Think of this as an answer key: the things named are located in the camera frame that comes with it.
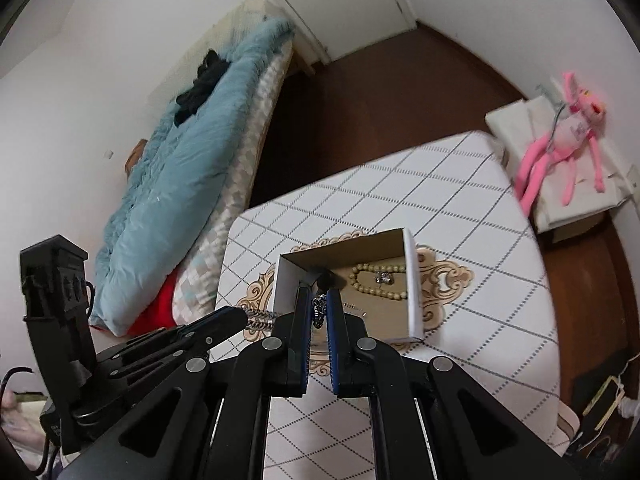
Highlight stack of books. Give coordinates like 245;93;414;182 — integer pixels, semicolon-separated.
579;374;627;432

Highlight pink plush toy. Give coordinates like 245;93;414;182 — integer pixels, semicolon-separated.
517;71;609;216

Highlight black clothing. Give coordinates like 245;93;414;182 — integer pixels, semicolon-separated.
173;49;232;129

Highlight white cable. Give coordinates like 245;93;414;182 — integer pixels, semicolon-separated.
616;360;640;418

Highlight brown pillow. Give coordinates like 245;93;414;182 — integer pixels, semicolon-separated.
124;139;149;177

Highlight white door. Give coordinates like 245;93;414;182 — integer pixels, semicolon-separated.
234;0;418;63

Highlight pale pink cloth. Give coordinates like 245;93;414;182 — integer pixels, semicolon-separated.
0;389;48;462

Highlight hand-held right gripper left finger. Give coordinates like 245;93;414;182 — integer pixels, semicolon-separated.
60;284;312;480

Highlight beige beaded bracelet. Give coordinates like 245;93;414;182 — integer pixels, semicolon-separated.
349;262;409;302

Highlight white cardboard box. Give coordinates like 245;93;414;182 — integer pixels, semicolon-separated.
272;228;426;344

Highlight light blue blanket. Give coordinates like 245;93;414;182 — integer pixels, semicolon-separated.
89;16;297;338

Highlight bed with checked mattress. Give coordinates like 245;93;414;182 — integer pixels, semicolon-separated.
170;0;297;322

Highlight red cloth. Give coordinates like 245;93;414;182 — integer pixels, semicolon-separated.
126;264;182;337

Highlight white checked tablecloth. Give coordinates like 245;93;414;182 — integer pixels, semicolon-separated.
207;130;562;480

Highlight grey clothes hanger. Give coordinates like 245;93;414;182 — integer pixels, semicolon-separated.
534;82;574;154

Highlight black cable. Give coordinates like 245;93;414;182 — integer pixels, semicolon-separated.
0;367;36;401

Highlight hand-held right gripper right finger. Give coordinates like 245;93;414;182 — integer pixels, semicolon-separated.
326;291;582;480

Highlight silver chain necklace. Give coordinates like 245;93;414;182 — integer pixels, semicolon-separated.
244;294;330;332

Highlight white cloth-covered cabinet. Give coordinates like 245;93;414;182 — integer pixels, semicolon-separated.
484;91;634;234

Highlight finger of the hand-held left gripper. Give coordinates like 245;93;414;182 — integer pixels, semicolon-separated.
106;344;211;378
124;306;249;356

